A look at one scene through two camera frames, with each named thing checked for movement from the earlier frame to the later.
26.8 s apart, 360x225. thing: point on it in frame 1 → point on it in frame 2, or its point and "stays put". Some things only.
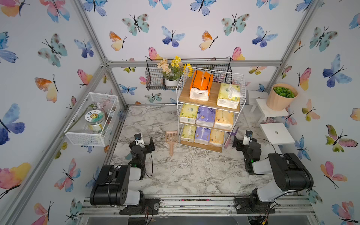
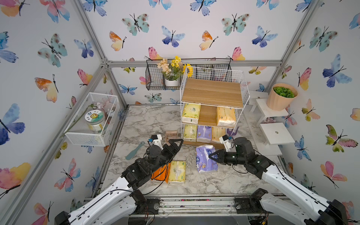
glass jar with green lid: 95,119 stays put
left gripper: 147,147 → 171,154
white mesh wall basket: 95,120 stays put
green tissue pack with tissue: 228,95 → 177,171
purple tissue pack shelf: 205,117 → 204,163
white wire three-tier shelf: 209,104 stays put
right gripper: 240,144 → 221,159
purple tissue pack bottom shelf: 202,135 stays put
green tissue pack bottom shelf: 188,133 stays put
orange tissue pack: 201,84 → 161,174
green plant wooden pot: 280,96 stays put
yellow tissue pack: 188,114 stays put
